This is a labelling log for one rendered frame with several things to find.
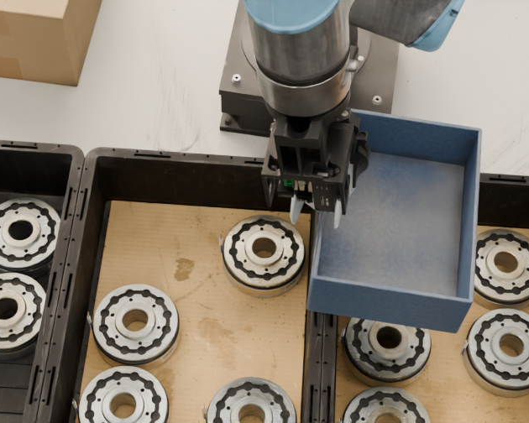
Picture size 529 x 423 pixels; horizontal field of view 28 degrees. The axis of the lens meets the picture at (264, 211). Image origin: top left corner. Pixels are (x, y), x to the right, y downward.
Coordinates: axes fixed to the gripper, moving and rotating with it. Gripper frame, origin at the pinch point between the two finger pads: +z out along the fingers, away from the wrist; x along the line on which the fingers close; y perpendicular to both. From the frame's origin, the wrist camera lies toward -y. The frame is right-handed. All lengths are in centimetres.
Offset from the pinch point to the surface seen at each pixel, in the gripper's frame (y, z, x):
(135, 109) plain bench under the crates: -36, 38, -38
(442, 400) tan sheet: 6.7, 31.6, 13.3
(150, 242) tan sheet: -7.0, 26.4, -25.4
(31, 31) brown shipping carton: -38, 24, -51
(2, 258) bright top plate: 0.6, 21.0, -41.2
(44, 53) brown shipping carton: -38, 29, -50
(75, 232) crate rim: -1.2, 15.5, -30.8
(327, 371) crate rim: 10.0, 19.8, 0.7
